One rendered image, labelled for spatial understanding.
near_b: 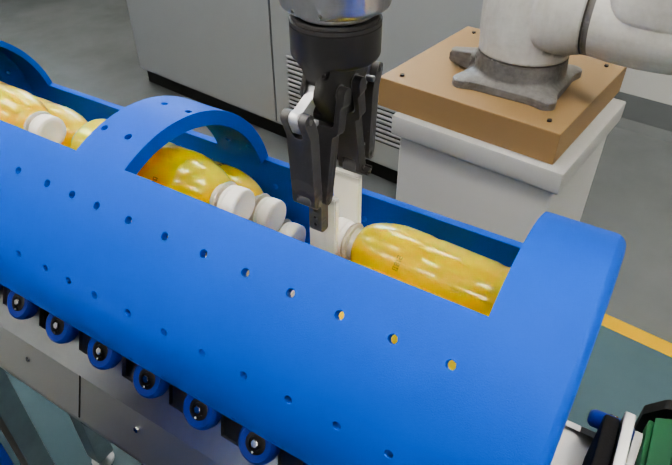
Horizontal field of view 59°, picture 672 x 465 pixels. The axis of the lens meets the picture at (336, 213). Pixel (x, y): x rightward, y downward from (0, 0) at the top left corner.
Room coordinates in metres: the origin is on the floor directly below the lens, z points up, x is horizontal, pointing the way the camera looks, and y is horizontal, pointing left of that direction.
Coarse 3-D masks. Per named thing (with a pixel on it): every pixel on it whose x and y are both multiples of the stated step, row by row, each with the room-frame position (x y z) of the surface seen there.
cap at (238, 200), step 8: (224, 192) 0.47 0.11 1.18; (232, 192) 0.46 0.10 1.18; (240, 192) 0.46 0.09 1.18; (248, 192) 0.47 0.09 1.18; (224, 200) 0.46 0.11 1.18; (232, 200) 0.46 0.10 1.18; (240, 200) 0.46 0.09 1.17; (248, 200) 0.47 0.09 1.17; (224, 208) 0.45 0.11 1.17; (232, 208) 0.45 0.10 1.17; (240, 208) 0.46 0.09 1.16; (248, 208) 0.47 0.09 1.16; (240, 216) 0.46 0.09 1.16; (248, 216) 0.47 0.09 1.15
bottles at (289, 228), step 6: (288, 222) 0.56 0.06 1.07; (294, 222) 0.56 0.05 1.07; (282, 228) 0.54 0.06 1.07; (288, 228) 0.54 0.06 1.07; (294, 228) 0.54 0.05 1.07; (300, 228) 0.55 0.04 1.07; (288, 234) 0.54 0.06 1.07; (294, 234) 0.54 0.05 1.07; (300, 234) 0.55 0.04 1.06; (300, 240) 0.55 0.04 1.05
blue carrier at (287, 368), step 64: (0, 64) 0.83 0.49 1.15; (0, 128) 0.53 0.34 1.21; (128, 128) 0.50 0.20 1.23; (192, 128) 0.52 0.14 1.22; (0, 192) 0.47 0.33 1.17; (64, 192) 0.45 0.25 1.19; (128, 192) 0.42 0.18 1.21; (0, 256) 0.45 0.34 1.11; (64, 256) 0.41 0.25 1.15; (128, 256) 0.38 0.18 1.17; (192, 256) 0.36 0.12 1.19; (256, 256) 0.34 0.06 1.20; (320, 256) 0.33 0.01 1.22; (512, 256) 0.46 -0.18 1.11; (576, 256) 0.31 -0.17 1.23; (64, 320) 0.42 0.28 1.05; (128, 320) 0.36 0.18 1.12; (192, 320) 0.33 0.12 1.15; (256, 320) 0.31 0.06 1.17; (320, 320) 0.29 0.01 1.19; (384, 320) 0.28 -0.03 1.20; (448, 320) 0.27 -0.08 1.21; (512, 320) 0.27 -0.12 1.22; (576, 320) 0.26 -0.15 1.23; (192, 384) 0.32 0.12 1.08; (256, 384) 0.28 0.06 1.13; (320, 384) 0.27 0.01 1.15; (384, 384) 0.25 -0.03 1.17; (448, 384) 0.24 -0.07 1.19; (512, 384) 0.23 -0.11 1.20; (576, 384) 0.23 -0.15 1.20; (320, 448) 0.25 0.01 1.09; (384, 448) 0.23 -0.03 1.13; (448, 448) 0.21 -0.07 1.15; (512, 448) 0.20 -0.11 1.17
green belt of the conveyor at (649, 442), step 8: (648, 424) 0.41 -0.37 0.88; (656, 424) 0.40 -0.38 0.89; (664, 424) 0.40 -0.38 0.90; (648, 432) 0.40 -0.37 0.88; (656, 432) 0.39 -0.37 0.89; (664, 432) 0.39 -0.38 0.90; (648, 440) 0.39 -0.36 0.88; (656, 440) 0.38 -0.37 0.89; (664, 440) 0.38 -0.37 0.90; (640, 448) 0.39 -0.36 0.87; (648, 448) 0.38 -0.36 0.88; (656, 448) 0.37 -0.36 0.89; (664, 448) 0.37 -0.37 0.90; (640, 456) 0.37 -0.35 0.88; (648, 456) 0.36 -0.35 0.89; (656, 456) 0.36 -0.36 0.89; (664, 456) 0.36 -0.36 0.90; (640, 464) 0.36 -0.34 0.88; (648, 464) 0.35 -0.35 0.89; (656, 464) 0.35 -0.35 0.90; (664, 464) 0.35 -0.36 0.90
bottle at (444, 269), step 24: (360, 240) 0.44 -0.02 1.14; (384, 240) 0.43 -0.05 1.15; (408, 240) 0.42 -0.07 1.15; (432, 240) 0.43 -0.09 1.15; (360, 264) 0.42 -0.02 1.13; (384, 264) 0.41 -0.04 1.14; (408, 264) 0.40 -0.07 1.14; (432, 264) 0.40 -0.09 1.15; (456, 264) 0.39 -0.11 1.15; (480, 264) 0.39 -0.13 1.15; (432, 288) 0.38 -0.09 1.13; (456, 288) 0.38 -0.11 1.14; (480, 288) 0.37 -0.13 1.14; (480, 312) 0.36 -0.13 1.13
